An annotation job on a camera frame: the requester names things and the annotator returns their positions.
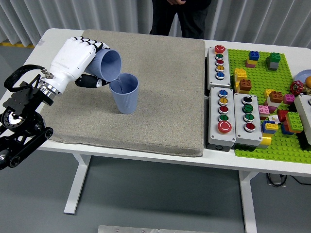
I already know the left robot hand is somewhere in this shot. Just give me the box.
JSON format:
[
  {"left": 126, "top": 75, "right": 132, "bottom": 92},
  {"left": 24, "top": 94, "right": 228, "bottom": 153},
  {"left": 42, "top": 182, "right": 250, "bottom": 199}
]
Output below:
[{"left": 49, "top": 36, "right": 111, "bottom": 95}]

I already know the blue ribbed plastic cup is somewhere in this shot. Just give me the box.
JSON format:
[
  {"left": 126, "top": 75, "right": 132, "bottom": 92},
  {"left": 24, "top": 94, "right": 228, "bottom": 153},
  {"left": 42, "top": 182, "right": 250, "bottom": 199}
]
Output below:
[
  {"left": 108, "top": 73, "right": 139, "bottom": 115},
  {"left": 84, "top": 49, "right": 121, "bottom": 82}
]

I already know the grey-brown fabric mat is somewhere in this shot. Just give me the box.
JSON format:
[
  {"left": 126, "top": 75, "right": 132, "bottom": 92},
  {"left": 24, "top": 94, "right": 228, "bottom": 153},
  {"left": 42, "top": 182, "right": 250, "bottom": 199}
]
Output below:
[{"left": 36, "top": 29, "right": 207, "bottom": 157}]

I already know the white table leg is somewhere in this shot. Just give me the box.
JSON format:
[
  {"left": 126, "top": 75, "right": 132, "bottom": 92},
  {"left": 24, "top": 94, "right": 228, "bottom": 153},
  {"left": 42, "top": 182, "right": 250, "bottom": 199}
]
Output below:
[
  {"left": 63, "top": 153, "right": 92, "bottom": 216},
  {"left": 238, "top": 169, "right": 258, "bottom": 233}
]

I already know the person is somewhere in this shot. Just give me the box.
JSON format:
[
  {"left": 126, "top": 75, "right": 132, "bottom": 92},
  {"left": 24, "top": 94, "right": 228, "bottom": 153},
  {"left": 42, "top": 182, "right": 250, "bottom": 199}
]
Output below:
[{"left": 149, "top": 0, "right": 212, "bottom": 39}]

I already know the grey five-button control box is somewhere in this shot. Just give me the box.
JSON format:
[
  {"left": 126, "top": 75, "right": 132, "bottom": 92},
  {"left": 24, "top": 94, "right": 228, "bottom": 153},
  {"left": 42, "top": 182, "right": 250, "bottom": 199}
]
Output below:
[
  {"left": 207, "top": 45, "right": 232, "bottom": 90},
  {"left": 208, "top": 86, "right": 237, "bottom": 152}
]

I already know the brown building block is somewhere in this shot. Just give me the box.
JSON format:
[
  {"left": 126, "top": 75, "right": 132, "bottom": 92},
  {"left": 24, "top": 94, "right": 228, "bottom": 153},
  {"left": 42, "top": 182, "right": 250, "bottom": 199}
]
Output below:
[{"left": 239, "top": 79, "right": 252, "bottom": 94}]

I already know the white pleated curtain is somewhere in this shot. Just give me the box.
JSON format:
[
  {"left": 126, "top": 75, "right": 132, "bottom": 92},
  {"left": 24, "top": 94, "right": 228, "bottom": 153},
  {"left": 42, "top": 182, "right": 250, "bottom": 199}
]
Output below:
[{"left": 0, "top": 0, "right": 311, "bottom": 48}]

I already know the blue yellow pink block stack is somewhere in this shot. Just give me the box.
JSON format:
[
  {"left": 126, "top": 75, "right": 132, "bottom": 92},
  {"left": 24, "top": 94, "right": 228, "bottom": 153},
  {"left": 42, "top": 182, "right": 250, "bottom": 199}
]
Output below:
[{"left": 245, "top": 50, "right": 260, "bottom": 68}]

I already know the green studded building baseplate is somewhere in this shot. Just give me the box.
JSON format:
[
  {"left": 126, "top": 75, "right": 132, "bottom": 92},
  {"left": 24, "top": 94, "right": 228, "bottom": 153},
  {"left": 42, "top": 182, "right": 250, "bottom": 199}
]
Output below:
[{"left": 227, "top": 48, "right": 311, "bottom": 164}]

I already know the pink building block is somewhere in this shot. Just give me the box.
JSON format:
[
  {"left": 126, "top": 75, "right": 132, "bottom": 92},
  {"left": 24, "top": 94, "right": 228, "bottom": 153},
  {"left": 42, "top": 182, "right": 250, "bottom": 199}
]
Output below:
[{"left": 258, "top": 105, "right": 270, "bottom": 121}]

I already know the green grey block stack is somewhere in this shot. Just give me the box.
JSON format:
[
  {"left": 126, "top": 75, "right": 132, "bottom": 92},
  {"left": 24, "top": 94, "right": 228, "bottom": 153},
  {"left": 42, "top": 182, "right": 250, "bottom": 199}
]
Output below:
[{"left": 265, "top": 52, "right": 282, "bottom": 72}]

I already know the brown yellow white block stack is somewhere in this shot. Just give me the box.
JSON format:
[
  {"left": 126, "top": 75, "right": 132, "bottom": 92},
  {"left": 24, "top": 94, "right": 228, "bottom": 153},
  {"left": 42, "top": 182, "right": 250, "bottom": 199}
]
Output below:
[{"left": 264, "top": 89, "right": 284, "bottom": 114}]

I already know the translucent yellow building block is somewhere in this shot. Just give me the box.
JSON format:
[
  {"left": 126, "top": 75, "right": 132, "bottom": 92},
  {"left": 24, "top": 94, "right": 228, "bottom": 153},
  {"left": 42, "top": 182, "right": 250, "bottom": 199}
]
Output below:
[{"left": 256, "top": 135, "right": 272, "bottom": 150}]

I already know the red building block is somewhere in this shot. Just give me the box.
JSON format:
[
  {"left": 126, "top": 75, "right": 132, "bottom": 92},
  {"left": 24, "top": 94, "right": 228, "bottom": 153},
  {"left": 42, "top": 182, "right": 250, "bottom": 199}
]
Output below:
[{"left": 276, "top": 109, "right": 290, "bottom": 123}]

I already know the green orange block stack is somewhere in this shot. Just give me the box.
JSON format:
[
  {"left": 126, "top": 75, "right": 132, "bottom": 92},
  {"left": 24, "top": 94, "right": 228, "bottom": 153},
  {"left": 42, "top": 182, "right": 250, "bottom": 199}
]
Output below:
[{"left": 281, "top": 111, "right": 304, "bottom": 135}]

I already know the light blue plate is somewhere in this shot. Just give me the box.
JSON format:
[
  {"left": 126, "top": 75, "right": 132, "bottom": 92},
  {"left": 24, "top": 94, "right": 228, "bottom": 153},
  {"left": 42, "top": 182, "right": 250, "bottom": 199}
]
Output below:
[{"left": 294, "top": 69, "right": 311, "bottom": 82}]

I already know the white box with black base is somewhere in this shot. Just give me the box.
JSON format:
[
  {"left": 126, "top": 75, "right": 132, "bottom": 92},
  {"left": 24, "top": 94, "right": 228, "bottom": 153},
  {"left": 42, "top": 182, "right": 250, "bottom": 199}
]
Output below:
[{"left": 294, "top": 94, "right": 311, "bottom": 151}]

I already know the grey selector switch control box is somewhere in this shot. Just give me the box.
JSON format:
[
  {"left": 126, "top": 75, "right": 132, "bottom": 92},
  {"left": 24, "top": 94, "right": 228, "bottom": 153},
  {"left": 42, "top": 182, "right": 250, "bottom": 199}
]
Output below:
[{"left": 233, "top": 92, "right": 263, "bottom": 148}]

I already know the black floor cable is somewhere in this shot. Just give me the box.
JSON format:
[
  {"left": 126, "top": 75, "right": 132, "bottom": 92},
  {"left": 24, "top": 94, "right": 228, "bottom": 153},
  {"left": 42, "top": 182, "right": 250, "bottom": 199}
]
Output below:
[{"left": 266, "top": 172, "right": 311, "bottom": 187}]

